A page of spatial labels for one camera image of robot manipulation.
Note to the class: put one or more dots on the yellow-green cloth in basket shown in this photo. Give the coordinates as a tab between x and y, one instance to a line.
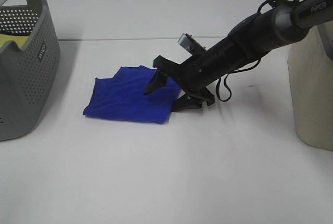
18	39

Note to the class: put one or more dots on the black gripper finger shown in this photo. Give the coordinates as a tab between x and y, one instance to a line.
158	81
187	101

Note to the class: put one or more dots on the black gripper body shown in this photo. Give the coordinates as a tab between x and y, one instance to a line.
198	71

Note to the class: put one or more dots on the blue towel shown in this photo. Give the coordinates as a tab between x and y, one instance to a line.
122	97

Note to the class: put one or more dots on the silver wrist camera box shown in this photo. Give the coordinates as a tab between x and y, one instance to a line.
187	42

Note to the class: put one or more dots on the beige plastic basket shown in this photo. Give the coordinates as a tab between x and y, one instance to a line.
310	76

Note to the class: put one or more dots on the grey perforated plastic basket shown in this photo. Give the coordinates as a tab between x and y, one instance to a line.
27	73

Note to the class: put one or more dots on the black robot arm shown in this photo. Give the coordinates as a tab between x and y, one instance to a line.
286	23

